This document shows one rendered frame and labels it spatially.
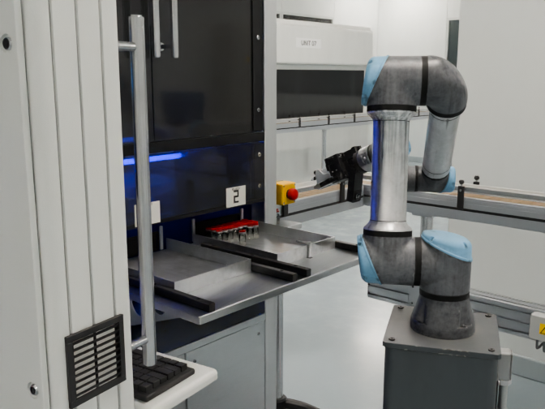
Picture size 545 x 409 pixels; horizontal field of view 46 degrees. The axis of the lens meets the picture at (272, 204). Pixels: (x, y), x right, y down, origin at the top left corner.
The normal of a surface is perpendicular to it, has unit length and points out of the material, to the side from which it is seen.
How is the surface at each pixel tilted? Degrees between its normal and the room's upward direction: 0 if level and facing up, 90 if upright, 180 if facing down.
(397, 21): 90
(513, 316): 90
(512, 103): 90
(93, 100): 90
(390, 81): 82
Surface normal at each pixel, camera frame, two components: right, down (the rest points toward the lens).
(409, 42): -0.66, 0.15
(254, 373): 0.75, 0.13
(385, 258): -0.16, 0.04
